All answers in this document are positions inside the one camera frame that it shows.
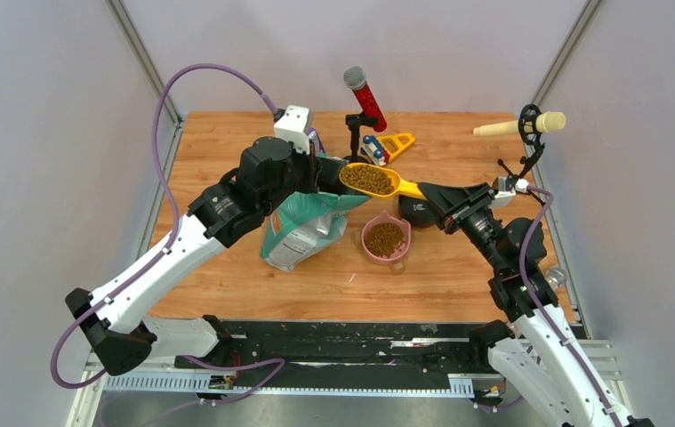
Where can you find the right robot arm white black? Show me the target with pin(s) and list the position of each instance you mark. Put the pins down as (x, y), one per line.
(534, 349)

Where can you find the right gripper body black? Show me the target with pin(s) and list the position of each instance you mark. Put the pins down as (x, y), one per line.
(475, 219)

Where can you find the blue white toy car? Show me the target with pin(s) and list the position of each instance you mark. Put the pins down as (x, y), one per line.
(372, 148)

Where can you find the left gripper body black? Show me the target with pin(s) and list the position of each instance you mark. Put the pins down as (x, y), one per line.
(302, 171)

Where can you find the yellow scoop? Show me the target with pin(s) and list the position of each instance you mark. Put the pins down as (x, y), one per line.
(378, 182)

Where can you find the small wooden block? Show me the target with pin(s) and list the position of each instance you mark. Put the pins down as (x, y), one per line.
(397, 268)

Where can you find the red glitter microphone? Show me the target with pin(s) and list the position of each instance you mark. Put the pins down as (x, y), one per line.
(356, 80)

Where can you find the yellow orange toy triangle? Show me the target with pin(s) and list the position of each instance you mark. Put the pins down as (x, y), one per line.
(395, 145)

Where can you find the black round-base mic stand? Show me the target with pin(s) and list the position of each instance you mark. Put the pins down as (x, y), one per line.
(354, 122)

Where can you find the black pet bowl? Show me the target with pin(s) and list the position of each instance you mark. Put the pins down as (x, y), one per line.
(416, 211)

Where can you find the brown pet food kibble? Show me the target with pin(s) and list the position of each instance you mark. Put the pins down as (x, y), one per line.
(384, 239)

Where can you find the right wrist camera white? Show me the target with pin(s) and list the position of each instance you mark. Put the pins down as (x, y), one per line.
(506, 188)

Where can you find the green pet food bag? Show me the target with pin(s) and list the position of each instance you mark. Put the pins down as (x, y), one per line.
(305, 224)

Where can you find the silver glitter microphone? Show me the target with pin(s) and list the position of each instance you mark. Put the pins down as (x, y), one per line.
(556, 277)

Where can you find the cream microphone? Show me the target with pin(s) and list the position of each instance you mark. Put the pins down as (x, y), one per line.
(548, 122)

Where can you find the pink cat-ear pet bowl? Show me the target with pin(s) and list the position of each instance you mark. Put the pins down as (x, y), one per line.
(386, 239)

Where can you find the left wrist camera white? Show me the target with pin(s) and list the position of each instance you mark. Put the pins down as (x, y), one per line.
(293, 126)

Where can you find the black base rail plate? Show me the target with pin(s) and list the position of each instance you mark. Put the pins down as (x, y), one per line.
(349, 355)

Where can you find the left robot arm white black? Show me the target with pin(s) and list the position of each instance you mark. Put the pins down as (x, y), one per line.
(115, 317)

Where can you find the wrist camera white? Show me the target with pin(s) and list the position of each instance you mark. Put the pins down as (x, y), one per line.
(506, 188)
(293, 126)

